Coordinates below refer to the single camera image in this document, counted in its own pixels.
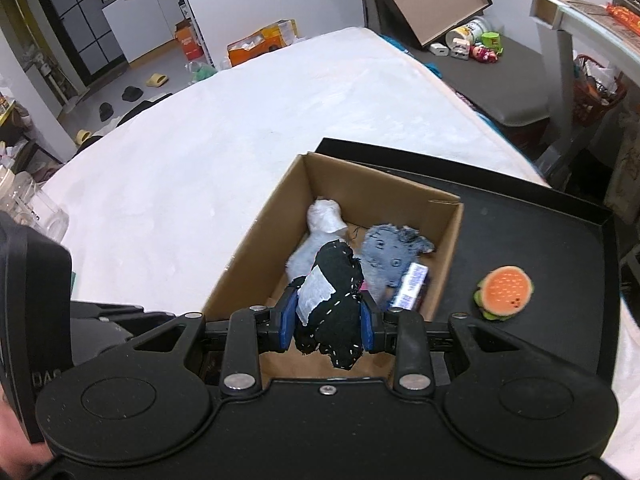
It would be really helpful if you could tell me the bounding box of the white table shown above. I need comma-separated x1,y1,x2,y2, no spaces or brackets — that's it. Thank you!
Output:
529,0,640,192

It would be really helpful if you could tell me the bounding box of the grey padded bench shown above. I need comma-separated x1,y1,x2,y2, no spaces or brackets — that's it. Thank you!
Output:
384,35,552,129

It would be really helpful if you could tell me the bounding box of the dark grid door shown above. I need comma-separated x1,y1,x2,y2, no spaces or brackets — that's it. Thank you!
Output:
24,0,127,82

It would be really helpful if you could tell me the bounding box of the black cloth with white patch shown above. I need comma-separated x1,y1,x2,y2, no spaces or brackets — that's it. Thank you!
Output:
292,240,365,371

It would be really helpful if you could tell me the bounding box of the person's left hand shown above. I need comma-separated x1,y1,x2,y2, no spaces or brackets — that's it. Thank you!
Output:
0,399,55,480

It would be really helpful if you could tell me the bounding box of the small orange cardboard box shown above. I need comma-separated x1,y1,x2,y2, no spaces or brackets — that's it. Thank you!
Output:
174,20,206,61

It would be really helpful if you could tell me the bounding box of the clear plastic container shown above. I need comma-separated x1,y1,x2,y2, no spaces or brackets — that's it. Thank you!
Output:
27,187,69,248

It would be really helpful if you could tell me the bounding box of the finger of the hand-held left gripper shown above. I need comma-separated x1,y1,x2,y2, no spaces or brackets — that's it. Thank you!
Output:
98,304,177,334

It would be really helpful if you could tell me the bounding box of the red basket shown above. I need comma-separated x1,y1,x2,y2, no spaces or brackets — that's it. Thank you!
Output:
571,54,629,127

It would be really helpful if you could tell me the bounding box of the green plastic bag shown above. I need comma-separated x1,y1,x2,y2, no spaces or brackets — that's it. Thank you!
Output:
186,59,219,84

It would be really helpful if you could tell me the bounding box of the blue denim cloth piece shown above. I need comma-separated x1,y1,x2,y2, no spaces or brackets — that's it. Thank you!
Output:
361,223,436,306

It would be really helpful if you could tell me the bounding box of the orange burger plush toy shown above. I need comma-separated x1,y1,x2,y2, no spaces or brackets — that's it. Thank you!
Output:
474,266,535,322

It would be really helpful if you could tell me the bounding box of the pink toy figure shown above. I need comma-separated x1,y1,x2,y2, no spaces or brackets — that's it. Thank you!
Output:
469,43,500,65

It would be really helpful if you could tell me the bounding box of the black tray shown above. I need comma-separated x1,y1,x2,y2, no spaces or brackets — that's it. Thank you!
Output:
315,137,623,392

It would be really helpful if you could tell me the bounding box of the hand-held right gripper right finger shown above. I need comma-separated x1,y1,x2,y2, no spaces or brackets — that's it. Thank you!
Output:
360,294,532,395

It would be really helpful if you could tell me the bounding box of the white cloth bundle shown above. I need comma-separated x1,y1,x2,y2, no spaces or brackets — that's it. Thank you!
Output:
306,199,347,235

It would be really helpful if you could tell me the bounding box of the white can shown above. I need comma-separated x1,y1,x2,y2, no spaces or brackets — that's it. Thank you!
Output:
445,16,494,51

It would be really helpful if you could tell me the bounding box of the white rack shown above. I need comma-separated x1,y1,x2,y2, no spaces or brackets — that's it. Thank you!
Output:
174,0,212,67

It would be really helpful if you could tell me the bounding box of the grey plush with pink patch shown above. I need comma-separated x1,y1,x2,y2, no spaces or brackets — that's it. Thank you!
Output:
286,230,371,295

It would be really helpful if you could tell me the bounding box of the clear glass jar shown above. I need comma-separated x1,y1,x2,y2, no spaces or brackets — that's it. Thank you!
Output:
0,169,37,223

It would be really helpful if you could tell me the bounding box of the dark cloth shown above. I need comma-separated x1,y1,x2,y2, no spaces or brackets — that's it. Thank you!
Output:
79,99,173,152

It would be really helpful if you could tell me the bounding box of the blue white tissue packet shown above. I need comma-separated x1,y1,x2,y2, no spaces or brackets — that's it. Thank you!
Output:
387,261,431,312

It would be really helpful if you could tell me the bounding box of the brown cardboard box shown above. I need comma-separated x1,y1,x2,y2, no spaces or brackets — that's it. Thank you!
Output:
200,152,465,386

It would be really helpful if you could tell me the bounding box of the white cabinet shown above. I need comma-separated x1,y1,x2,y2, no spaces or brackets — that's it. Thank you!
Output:
101,0,189,64

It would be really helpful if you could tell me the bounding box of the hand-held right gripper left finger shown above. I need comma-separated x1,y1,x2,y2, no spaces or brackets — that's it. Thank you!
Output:
131,292,301,396

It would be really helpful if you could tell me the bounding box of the orange yellow box with bags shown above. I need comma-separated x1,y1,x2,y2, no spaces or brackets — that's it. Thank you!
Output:
226,18,299,67

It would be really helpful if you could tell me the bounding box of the orange packet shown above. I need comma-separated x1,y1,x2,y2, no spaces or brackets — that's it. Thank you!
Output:
604,2,640,37

